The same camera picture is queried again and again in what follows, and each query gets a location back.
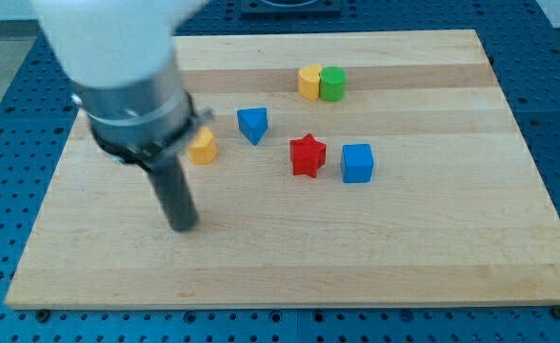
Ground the red star block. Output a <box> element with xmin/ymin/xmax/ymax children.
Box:
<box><xmin>290</xmin><ymin>133</ymin><xmax>327</xmax><ymax>178</ymax></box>

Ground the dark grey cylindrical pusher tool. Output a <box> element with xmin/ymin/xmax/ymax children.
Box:
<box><xmin>148</xmin><ymin>155</ymin><xmax>199</xmax><ymax>232</ymax></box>

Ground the wooden board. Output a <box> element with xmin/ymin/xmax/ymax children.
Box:
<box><xmin>6</xmin><ymin>30</ymin><xmax>560</xmax><ymax>310</ymax></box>

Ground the blue cube block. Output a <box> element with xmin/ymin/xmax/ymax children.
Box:
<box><xmin>341</xmin><ymin>144</ymin><xmax>374</xmax><ymax>183</ymax></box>

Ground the yellow pentagon block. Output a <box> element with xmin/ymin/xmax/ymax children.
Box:
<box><xmin>188</xmin><ymin>127</ymin><xmax>217</xmax><ymax>165</ymax></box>

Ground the green cylinder block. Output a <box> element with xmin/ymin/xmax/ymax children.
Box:
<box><xmin>319</xmin><ymin>66</ymin><xmax>347</xmax><ymax>102</ymax></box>

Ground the yellow heart block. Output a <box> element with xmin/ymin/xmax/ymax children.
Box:
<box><xmin>297</xmin><ymin>64</ymin><xmax>322</xmax><ymax>100</ymax></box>

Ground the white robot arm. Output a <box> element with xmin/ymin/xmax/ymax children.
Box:
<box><xmin>31</xmin><ymin>0</ymin><xmax>208</xmax><ymax>170</ymax></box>

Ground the blue triangle block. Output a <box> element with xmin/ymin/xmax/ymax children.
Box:
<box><xmin>236</xmin><ymin>108</ymin><xmax>269</xmax><ymax>146</ymax></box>

